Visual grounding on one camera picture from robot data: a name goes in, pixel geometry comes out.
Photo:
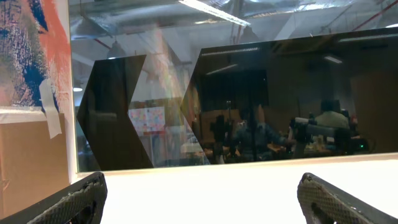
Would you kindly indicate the painted cardboard panel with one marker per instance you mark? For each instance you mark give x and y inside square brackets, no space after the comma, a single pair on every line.
[37,129]

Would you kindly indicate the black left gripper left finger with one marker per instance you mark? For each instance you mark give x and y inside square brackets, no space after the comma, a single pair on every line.
[79,203]

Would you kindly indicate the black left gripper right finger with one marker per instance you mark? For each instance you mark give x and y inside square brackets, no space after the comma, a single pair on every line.
[323,203]

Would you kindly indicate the glass window partition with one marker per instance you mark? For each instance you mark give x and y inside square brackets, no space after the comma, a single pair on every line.
[190,83]

